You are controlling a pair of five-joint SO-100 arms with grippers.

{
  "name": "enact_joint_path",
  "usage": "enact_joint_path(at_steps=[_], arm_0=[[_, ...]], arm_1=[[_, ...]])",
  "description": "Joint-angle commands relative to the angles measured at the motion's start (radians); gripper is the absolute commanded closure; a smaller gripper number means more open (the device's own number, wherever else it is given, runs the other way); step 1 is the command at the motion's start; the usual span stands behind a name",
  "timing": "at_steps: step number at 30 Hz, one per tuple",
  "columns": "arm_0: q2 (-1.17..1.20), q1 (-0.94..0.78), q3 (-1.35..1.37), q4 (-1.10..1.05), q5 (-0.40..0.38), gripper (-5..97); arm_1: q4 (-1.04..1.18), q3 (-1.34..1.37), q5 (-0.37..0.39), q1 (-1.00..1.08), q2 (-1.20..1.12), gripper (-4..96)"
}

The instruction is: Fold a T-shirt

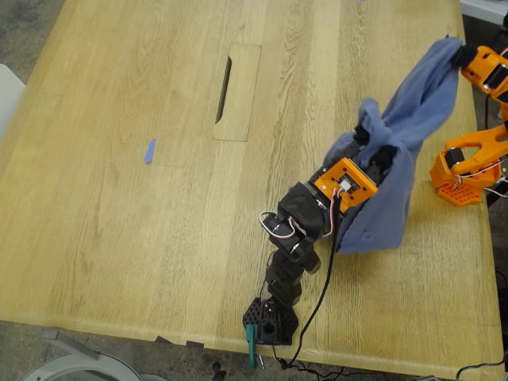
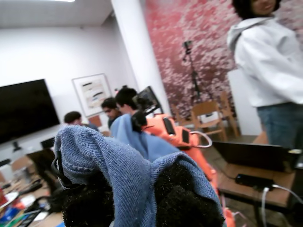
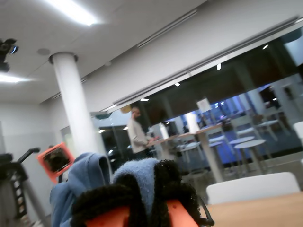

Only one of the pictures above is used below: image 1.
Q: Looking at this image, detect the white round stool base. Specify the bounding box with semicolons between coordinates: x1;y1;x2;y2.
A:
21;329;167;381

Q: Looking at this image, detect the orange perforated arm base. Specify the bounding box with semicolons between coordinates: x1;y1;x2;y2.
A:
436;181;484;207

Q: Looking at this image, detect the white chair seat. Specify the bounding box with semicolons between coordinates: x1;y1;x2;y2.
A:
0;63;27;140

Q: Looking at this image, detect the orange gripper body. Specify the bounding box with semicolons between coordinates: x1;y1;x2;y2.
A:
462;46;508;96

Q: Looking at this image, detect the teal table clamp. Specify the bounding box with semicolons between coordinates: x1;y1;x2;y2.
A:
244;323;259;369

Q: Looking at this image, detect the blue printed T-shirt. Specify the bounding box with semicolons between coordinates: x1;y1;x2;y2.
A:
323;35;465;255

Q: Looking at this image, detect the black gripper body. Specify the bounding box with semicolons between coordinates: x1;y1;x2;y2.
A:
277;181;330;240

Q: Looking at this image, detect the black perforated arm base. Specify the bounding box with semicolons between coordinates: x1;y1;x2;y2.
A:
241;297;299;346

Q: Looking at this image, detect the white shelf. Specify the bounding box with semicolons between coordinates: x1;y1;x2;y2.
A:
459;0;508;27

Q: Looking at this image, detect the wooden cable hatch lid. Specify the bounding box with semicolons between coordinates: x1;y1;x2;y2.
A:
212;42;263;143

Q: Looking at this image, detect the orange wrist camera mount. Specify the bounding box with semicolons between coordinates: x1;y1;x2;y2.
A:
313;157;379;214

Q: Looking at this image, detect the black floor cable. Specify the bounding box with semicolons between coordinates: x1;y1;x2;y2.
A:
271;344;350;381

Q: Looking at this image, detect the thin black looped cable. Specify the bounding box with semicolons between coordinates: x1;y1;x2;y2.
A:
455;348;508;381

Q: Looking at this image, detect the black camera cable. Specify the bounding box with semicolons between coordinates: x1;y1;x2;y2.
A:
286;196;343;370

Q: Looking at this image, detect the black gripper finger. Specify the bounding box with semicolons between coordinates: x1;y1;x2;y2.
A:
353;125;372;146
367;144;398;186

